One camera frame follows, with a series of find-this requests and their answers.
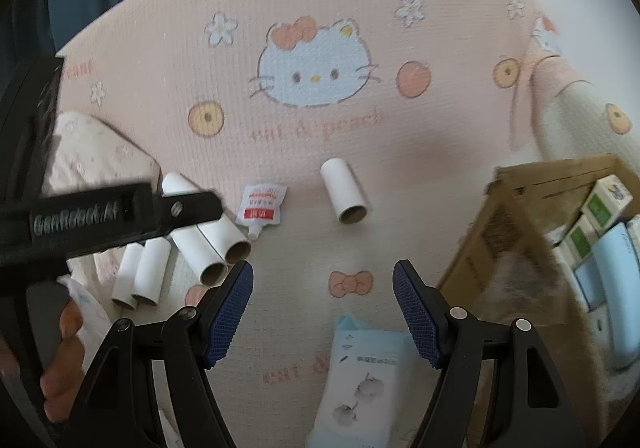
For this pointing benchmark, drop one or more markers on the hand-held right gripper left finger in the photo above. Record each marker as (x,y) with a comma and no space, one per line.
(230,315)

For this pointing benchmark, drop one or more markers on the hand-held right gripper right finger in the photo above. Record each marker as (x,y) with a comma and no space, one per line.
(415,315)

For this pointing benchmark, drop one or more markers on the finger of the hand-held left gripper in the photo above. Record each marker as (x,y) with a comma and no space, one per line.
(192,210)

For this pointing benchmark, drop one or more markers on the person's left hand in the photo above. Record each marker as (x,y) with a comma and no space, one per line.
(70,323)

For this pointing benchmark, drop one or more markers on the white red label spout pouch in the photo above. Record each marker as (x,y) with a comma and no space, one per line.
(260,205)

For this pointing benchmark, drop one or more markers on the small white paper roll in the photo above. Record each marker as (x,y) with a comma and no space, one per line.
(150,268)
(125,278)

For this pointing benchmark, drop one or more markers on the folded cream cloth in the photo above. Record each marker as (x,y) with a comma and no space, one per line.
(100,153)

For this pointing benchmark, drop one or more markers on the white printed packet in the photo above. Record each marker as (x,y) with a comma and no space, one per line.
(87,308)

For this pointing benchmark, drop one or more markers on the light blue cotton pad pack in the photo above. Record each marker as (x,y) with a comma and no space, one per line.
(360,388)

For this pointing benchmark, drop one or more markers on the brown cardboard box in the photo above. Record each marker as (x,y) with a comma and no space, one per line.
(480,238)

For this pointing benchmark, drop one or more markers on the pink cartoon printed blanket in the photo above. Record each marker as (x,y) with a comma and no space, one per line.
(400,153)

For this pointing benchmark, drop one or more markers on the white green label carton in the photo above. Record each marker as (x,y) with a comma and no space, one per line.
(602,205)
(577,238)

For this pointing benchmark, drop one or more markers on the light blue packet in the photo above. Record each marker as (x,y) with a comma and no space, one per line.
(612,288)

